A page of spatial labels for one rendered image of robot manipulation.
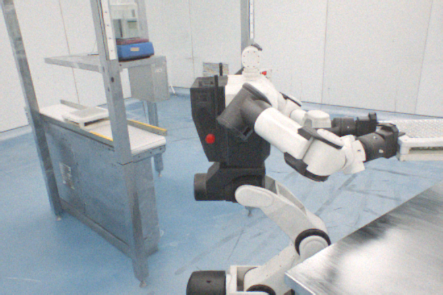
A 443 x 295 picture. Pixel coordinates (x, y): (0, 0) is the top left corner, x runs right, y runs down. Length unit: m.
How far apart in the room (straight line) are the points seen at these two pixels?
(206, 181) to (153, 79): 0.74
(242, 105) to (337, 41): 4.25
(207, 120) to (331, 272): 0.63
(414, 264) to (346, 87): 4.35
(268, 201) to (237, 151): 0.24
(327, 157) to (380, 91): 4.24
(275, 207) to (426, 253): 0.54
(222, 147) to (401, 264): 0.66
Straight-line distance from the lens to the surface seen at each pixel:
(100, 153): 2.20
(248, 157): 1.33
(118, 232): 2.50
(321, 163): 1.01
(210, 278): 1.74
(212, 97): 1.27
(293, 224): 1.54
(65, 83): 5.80
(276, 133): 1.02
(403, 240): 1.21
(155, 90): 1.98
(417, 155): 1.44
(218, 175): 1.41
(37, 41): 5.61
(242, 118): 1.11
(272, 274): 1.68
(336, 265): 1.06
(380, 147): 1.33
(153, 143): 2.05
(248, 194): 1.42
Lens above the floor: 1.48
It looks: 21 degrees down
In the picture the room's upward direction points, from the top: 3 degrees counter-clockwise
